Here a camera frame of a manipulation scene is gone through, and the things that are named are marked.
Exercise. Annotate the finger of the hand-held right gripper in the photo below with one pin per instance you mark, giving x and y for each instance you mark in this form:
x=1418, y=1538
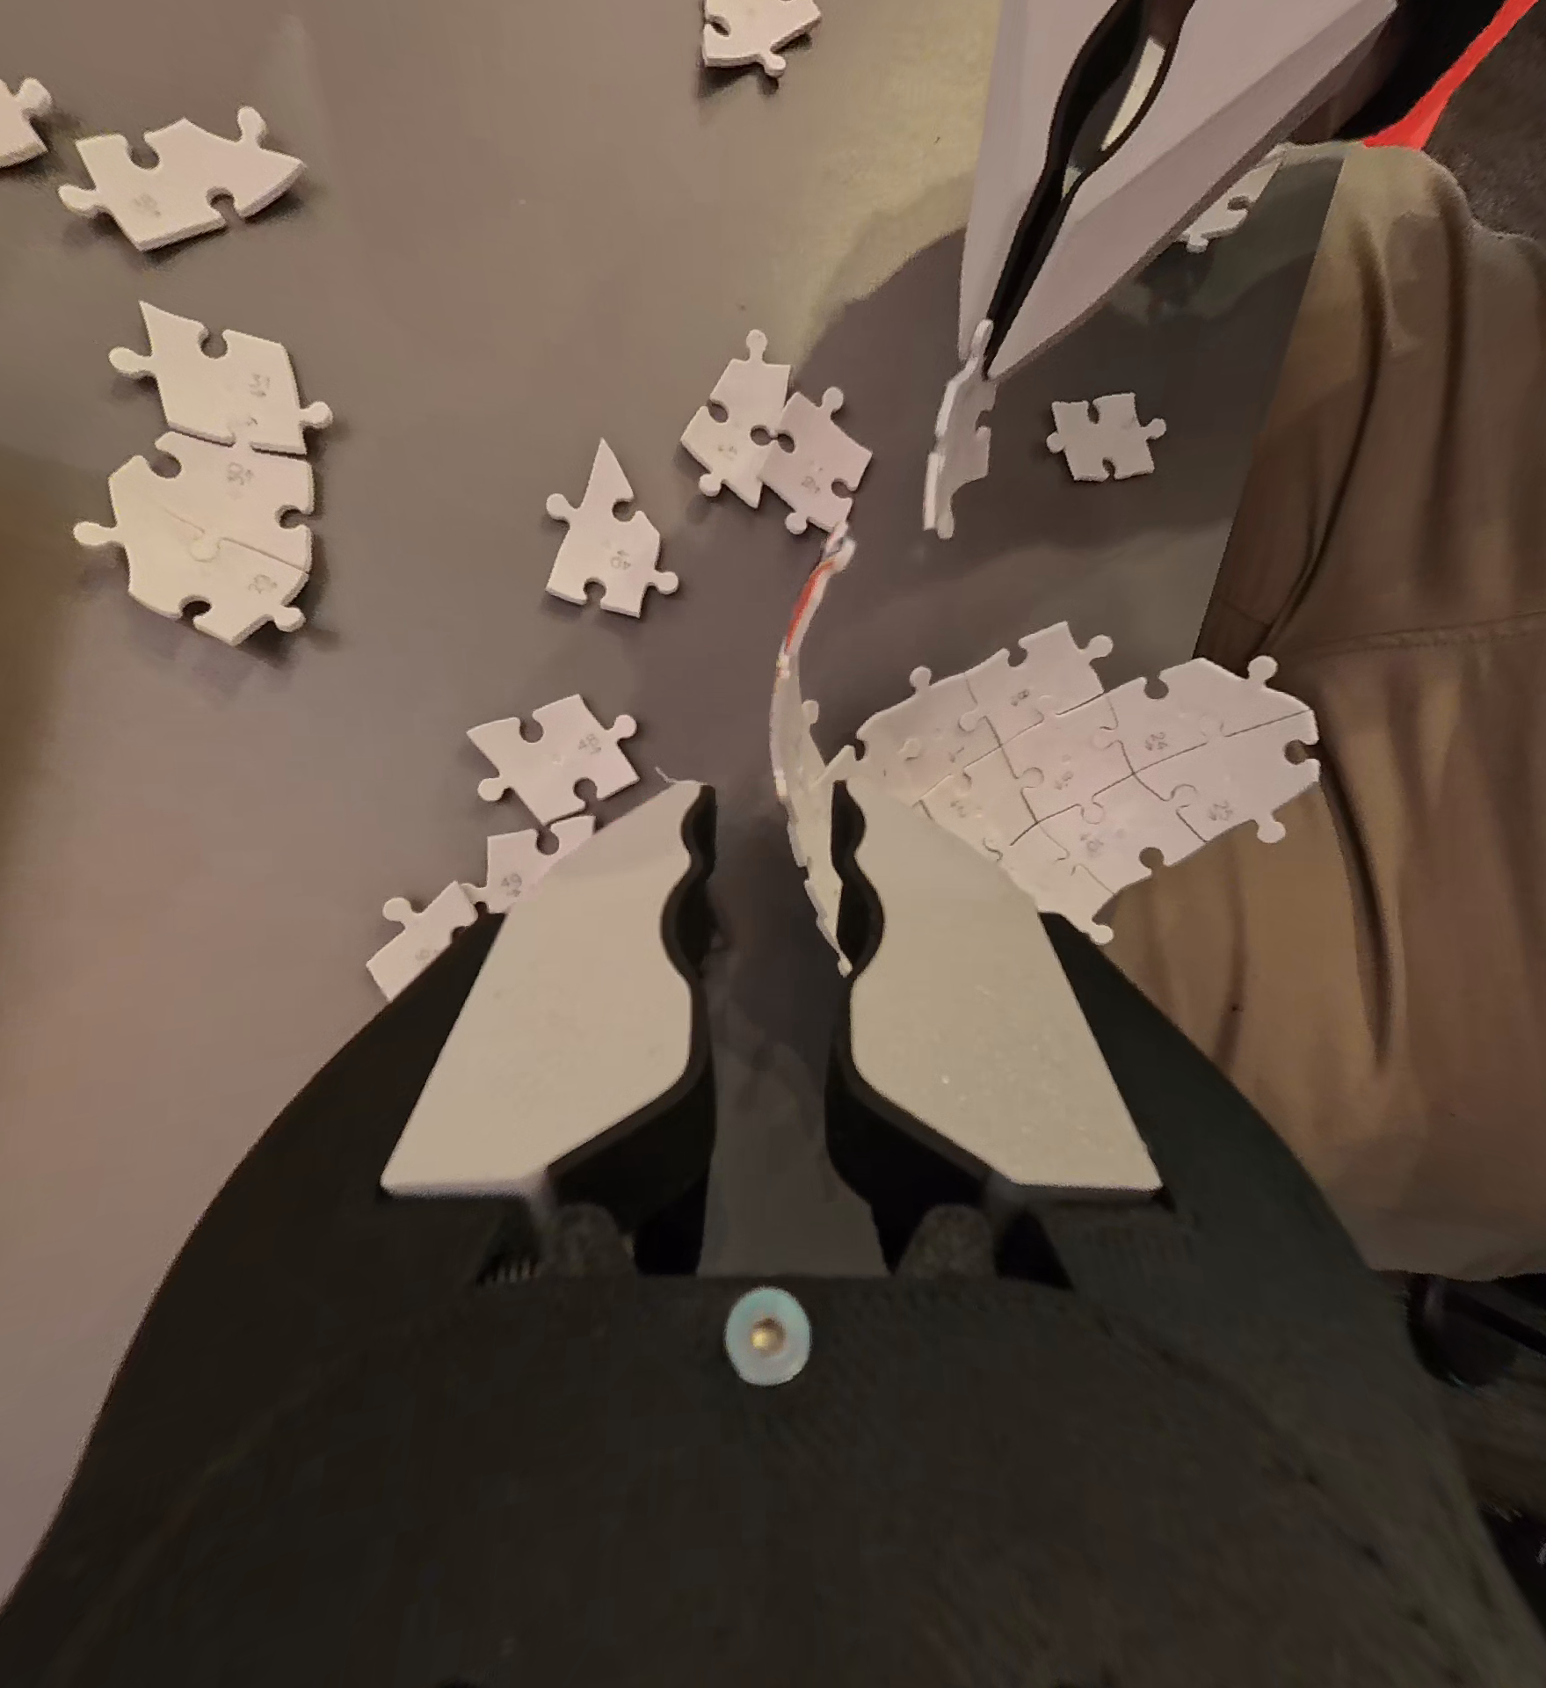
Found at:
x=1010, y=158
x=1248, y=91

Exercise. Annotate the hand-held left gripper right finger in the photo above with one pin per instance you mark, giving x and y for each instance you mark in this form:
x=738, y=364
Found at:
x=996, y=1041

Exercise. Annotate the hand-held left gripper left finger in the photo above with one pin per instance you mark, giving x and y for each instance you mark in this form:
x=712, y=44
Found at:
x=548, y=1041

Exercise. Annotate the curved assembled puzzle ball section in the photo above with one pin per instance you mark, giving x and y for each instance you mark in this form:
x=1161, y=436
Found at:
x=1089, y=764

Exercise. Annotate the three joined white puzzle pieces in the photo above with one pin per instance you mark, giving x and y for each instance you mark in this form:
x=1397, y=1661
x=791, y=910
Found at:
x=213, y=487

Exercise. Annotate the orange black-striped object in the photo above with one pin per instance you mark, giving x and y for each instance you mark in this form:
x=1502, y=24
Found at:
x=1444, y=79

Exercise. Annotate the person's beige trousers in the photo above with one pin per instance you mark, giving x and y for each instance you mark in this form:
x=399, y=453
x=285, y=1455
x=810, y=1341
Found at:
x=1406, y=791

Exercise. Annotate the black bag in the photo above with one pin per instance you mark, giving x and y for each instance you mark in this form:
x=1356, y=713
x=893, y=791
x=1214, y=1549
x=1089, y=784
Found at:
x=1537, y=1450

